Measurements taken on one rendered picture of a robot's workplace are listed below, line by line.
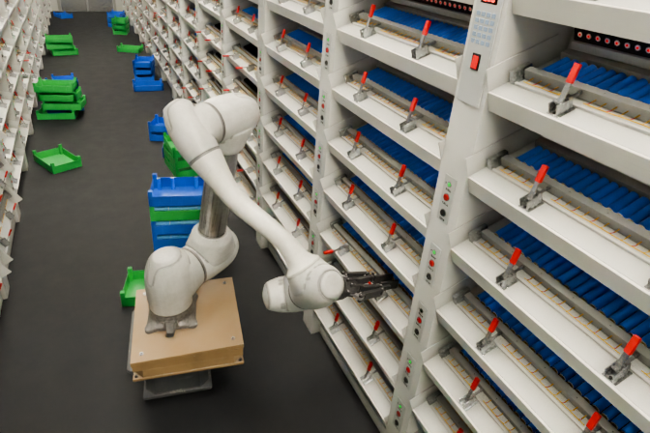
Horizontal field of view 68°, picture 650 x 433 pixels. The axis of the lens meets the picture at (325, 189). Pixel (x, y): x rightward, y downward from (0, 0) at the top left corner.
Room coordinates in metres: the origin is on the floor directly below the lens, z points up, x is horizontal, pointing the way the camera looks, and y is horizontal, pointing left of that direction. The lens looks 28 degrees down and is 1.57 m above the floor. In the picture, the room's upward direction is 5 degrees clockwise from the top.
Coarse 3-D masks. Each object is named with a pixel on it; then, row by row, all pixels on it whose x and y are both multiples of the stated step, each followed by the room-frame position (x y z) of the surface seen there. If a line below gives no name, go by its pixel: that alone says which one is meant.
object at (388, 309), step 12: (336, 216) 1.63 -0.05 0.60; (324, 228) 1.60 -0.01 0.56; (324, 240) 1.56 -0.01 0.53; (336, 240) 1.54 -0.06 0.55; (336, 252) 1.47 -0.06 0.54; (348, 252) 1.46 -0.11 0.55; (348, 264) 1.40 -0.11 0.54; (360, 264) 1.39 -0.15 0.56; (372, 300) 1.22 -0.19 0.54; (384, 300) 1.22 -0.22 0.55; (384, 312) 1.17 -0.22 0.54; (396, 312) 1.16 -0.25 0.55; (408, 312) 1.15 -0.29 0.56; (396, 324) 1.12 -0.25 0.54
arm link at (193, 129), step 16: (176, 112) 1.26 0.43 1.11; (192, 112) 1.28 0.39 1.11; (208, 112) 1.30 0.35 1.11; (176, 128) 1.24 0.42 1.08; (192, 128) 1.24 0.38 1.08; (208, 128) 1.27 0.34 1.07; (224, 128) 1.32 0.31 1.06; (176, 144) 1.23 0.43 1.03; (192, 144) 1.22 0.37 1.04; (208, 144) 1.23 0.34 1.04
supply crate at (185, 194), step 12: (156, 180) 2.09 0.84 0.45; (168, 180) 2.12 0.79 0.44; (180, 180) 2.13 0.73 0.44; (192, 180) 2.15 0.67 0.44; (156, 192) 2.05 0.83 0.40; (168, 192) 2.06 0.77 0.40; (180, 192) 2.07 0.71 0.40; (192, 192) 2.08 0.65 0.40; (156, 204) 1.92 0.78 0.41; (168, 204) 1.93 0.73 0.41; (180, 204) 1.95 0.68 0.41; (192, 204) 1.96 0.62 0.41
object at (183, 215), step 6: (150, 210) 1.91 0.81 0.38; (180, 210) 1.95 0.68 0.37; (186, 210) 1.95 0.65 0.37; (192, 210) 1.96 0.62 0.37; (198, 210) 1.96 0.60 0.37; (150, 216) 1.91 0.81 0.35; (156, 216) 1.92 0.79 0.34; (162, 216) 1.93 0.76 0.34; (168, 216) 1.93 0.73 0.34; (174, 216) 1.94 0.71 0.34; (180, 216) 1.95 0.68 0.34; (186, 216) 1.95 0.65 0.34; (192, 216) 1.96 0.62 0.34; (198, 216) 1.97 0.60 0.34
